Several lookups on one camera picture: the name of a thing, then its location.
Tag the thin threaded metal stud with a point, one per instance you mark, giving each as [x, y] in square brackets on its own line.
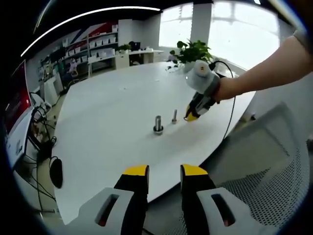
[174, 116]

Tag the monitor with red screen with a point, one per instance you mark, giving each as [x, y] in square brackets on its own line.
[17, 102]

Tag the thick threaded metal stud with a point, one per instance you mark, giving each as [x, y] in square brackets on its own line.
[158, 121]

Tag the white storage shelf with bins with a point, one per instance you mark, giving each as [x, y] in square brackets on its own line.
[102, 41]

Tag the white low cabinet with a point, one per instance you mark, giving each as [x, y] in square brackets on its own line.
[50, 89]

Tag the ceiling light strip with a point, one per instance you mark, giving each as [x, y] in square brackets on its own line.
[146, 8]

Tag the potted green plant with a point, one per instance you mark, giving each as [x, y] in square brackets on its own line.
[193, 52]

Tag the white panel with print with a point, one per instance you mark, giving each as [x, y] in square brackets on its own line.
[20, 142]

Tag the black background office chair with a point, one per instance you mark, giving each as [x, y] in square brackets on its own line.
[134, 52]

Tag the grey mesh office chair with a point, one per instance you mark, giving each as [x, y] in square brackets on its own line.
[269, 191]

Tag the long white background desk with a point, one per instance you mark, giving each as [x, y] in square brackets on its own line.
[144, 52]

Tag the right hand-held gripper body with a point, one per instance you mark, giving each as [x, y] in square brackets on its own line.
[201, 78]

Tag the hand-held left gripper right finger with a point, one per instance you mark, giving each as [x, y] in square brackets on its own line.
[196, 188]

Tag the small green desk plant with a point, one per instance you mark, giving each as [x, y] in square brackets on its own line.
[124, 47]

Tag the black oval object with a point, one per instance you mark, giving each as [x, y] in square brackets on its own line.
[56, 173]

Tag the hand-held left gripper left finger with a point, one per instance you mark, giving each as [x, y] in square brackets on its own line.
[135, 186]

